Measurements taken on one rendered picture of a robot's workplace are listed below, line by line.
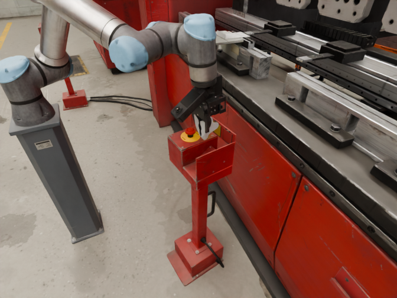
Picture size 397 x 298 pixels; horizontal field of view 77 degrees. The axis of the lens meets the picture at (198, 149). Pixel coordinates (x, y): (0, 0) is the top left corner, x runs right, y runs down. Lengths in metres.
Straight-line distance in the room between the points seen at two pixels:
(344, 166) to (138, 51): 0.58
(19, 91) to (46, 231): 0.95
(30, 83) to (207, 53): 0.72
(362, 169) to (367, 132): 0.11
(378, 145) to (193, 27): 0.56
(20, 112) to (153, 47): 0.70
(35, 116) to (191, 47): 0.73
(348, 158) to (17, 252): 1.68
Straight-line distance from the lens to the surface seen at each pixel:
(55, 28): 1.05
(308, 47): 1.31
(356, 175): 0.74
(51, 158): 1.26
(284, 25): 1.41
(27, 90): 1.14
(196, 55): 0.66
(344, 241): 0.82
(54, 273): 1.64
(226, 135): 0.87
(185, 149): 0.87
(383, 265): 0.77
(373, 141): 0.81
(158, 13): 2.06
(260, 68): 1.15
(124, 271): 1.51
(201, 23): 0.64
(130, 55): 0.59
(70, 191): 1.39
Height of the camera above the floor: 1.32
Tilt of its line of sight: 38 degrees down
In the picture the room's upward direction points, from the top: straight up
